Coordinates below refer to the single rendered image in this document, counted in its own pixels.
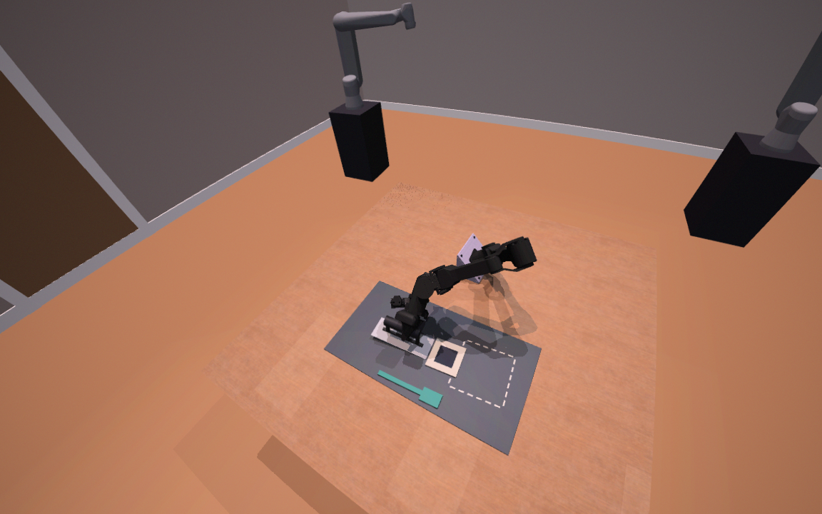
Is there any beige square tile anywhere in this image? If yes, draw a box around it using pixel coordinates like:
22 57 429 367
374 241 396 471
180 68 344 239
425 338 466 378

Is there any teal flat trowel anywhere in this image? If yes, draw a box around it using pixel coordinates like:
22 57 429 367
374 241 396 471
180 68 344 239
378 370 442 409

